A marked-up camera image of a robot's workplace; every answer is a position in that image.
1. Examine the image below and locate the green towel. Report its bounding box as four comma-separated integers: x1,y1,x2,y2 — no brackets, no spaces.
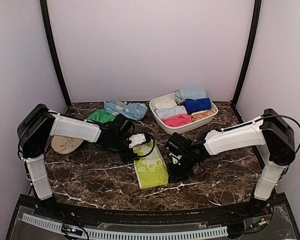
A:
86,109,115,125

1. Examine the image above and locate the left black frame post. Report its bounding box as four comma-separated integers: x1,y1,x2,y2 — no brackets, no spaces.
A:
39,0,72,107

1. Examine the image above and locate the light blue patterned towel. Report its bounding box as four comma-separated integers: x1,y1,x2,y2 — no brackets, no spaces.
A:
104,99,148,121

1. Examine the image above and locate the white slotted cable duct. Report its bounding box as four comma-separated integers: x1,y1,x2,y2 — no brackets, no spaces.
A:
21,213,229,240

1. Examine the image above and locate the black front rail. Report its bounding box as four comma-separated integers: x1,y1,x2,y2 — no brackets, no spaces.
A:
19,193,288,226

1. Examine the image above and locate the small circuit board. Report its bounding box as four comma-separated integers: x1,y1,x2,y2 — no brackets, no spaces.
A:
61,225,84,236

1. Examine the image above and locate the beige embroidered round cloth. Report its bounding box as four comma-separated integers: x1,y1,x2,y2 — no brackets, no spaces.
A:
51,136,83,155

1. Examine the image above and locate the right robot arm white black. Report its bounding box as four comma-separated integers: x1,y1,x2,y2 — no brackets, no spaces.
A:
165,108,299,217

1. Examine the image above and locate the white plastic basin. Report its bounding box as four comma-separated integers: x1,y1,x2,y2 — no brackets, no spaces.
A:
149,92,219,135

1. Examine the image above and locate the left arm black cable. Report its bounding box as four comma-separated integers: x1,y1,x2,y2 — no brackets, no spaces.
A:
129,132,156,159

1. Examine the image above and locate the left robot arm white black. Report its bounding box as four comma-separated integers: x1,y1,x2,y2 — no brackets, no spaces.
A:
17,104,146,218

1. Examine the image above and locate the black frame post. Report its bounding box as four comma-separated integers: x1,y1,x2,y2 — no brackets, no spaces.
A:
39,0,72,107
231,0,262,106

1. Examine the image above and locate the lavender rolled towel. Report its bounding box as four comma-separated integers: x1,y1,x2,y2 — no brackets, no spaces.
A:
155,105,187,119

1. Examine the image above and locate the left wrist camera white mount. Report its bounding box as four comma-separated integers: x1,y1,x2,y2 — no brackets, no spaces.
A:
129,133,147,149

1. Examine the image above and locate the cream rolled towel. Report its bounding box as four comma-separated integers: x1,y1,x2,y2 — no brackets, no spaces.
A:
154,99,178,109

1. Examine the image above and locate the orange patterned rolled towel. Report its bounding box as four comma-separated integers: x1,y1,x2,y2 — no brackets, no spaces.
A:
190,109,216,122

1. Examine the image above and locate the yellow-green crocodile towel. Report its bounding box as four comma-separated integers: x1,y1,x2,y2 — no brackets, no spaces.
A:
134,146,169,190

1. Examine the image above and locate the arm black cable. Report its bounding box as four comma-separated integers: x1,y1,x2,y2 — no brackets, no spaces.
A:
259,113,300,161
129,132,156,159

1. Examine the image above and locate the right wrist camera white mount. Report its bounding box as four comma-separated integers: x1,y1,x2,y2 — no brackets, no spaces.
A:
169,152,182,165

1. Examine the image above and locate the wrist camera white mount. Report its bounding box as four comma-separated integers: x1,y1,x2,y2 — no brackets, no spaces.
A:
169,152,182,165
129,133,147,149

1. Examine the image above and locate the pink rolled towel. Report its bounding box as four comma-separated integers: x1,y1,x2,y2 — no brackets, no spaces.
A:
162,114,192,128

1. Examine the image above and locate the dark blue rolled towel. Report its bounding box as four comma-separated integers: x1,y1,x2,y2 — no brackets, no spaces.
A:
184,97,212,114

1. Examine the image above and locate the pale blue rolled towel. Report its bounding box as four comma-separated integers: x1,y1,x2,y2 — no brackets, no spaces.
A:
175,88,207,101

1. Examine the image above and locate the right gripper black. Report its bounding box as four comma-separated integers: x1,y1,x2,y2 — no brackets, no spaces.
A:
166,152,196,183

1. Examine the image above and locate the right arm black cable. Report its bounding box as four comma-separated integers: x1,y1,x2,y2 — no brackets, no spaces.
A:
259,113,300,161

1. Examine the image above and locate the right black frame post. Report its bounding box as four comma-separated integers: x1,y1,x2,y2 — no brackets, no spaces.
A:
231,0,262,106

